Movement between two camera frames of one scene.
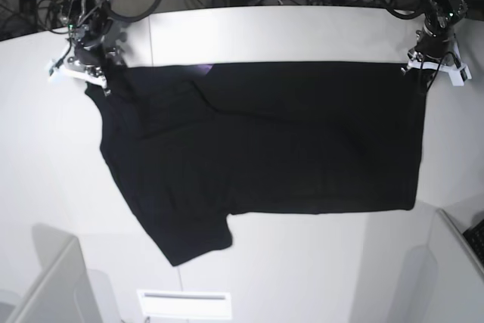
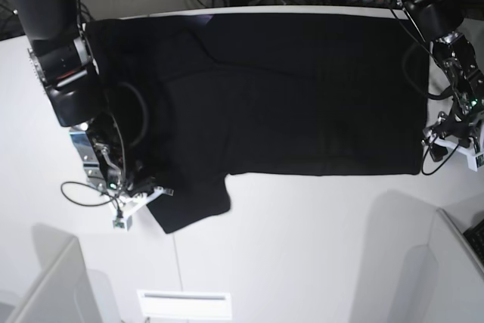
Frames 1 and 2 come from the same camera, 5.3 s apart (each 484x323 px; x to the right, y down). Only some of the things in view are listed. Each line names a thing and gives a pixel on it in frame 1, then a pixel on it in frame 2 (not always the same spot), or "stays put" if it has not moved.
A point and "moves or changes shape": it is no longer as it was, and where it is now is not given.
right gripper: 436,51 to 448,129
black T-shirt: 190,145 moves or changes shape
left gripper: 99,46 to 127,200
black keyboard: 475,234 stays put
